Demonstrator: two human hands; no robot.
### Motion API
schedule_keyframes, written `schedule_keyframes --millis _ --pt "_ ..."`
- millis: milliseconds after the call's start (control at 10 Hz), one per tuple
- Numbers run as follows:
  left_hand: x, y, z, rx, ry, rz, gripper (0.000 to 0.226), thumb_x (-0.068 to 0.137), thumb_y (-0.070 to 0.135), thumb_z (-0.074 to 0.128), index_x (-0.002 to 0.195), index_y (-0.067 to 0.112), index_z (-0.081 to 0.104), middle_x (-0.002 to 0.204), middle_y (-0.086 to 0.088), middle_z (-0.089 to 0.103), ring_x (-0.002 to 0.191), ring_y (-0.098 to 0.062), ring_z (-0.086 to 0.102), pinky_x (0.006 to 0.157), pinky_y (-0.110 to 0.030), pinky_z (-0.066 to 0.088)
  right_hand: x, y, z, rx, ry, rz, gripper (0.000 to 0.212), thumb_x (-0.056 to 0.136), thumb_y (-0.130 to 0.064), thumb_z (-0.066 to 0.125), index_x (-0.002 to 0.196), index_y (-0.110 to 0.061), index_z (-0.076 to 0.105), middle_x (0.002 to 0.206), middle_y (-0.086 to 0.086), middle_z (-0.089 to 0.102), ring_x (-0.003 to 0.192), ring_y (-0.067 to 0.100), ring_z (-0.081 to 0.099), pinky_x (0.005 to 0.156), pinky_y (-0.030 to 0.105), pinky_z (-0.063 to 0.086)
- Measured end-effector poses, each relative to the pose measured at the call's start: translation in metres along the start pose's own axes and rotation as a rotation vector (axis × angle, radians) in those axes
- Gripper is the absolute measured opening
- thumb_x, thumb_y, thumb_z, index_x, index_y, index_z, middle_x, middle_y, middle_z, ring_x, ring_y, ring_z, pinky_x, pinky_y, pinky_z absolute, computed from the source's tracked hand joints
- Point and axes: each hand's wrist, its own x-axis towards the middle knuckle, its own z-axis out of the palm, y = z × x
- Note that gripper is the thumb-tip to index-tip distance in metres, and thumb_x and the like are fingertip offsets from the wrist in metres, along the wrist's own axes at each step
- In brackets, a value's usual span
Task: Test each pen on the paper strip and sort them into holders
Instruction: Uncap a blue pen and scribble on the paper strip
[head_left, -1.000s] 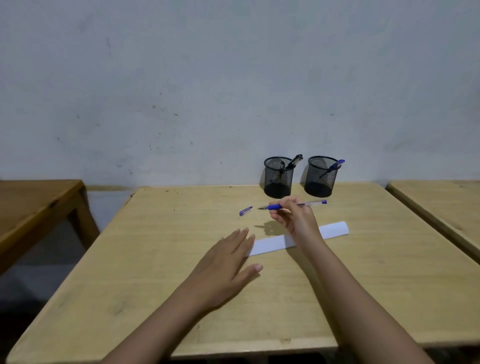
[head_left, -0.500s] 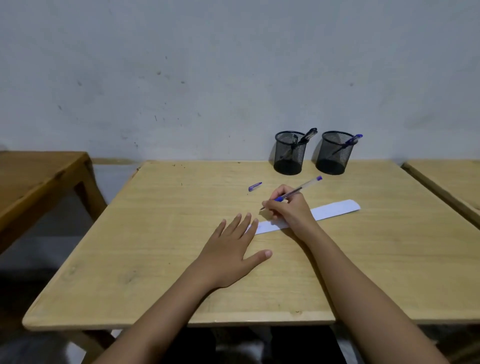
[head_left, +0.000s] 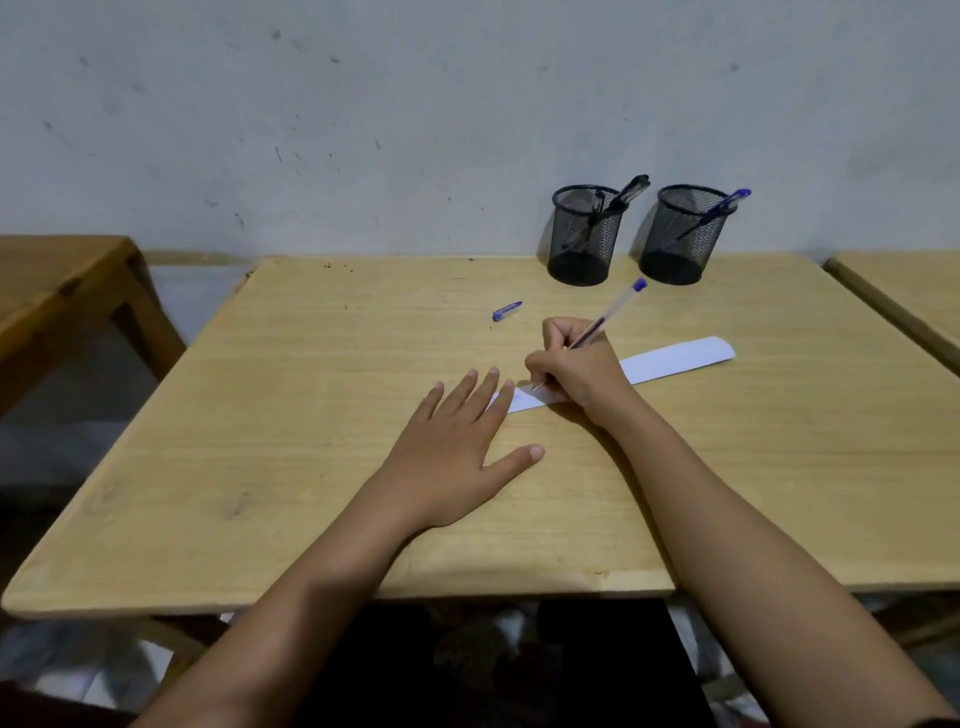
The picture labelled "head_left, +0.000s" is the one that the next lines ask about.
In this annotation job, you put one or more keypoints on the person's left hand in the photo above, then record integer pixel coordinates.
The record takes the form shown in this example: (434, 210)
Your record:
(442, 465)

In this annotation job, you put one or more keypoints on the blue pen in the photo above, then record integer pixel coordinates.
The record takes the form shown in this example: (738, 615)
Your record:
(615, 304)
(724, 202)

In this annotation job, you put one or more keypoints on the person's right forearm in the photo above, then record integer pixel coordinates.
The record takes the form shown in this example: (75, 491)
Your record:
(757, 570)

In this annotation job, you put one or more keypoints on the white paper strip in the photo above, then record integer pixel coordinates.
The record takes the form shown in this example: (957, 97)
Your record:
(675, 360)

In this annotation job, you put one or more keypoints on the person's left forearm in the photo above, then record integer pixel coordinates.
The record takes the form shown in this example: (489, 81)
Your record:
(277, 622)

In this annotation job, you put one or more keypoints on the dark wooden side table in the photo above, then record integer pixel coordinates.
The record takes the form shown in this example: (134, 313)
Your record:
(60, 292)

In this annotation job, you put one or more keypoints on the person's black trousers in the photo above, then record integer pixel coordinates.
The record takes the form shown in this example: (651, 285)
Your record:
(637, 675)

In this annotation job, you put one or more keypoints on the black pen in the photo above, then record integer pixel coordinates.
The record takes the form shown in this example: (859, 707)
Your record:
(637, 184)
(619, 202)
(598, 199)

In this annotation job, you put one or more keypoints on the light wooden side table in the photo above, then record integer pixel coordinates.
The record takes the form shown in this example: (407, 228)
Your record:
(907, 289)

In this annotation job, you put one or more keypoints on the blue pen cap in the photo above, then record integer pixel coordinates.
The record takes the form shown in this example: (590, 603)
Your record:
(506, 311)

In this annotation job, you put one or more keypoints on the person's right hand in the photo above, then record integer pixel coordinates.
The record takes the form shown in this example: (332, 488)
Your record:
(589, 375)

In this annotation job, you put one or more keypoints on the black mesh cup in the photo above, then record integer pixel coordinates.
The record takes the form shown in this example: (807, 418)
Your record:
(675, 262)
(577, 262)

